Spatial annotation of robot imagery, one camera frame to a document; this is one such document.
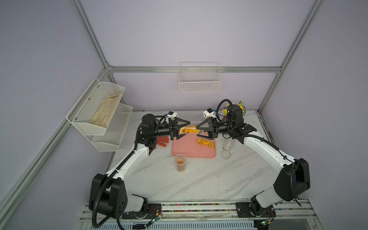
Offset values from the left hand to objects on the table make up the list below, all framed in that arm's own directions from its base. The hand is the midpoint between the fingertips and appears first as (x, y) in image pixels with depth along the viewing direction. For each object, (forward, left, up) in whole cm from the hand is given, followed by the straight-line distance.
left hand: (188, 128), depth 67 cm
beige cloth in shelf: (+16, +47, -4) cm, 50 cm away
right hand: (-3, -4, -2) cm, 5 cm away
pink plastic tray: (+10, -2, -32) cm, 34 cm away
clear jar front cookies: (0, -1, -1) cm, 1 cm away
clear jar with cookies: (+9, -27, -29) cm, 41 cm away
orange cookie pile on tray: (+13, -10, -30) cm, 34 cm away
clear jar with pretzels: (-3, +5, -28) cm, 29 cm away
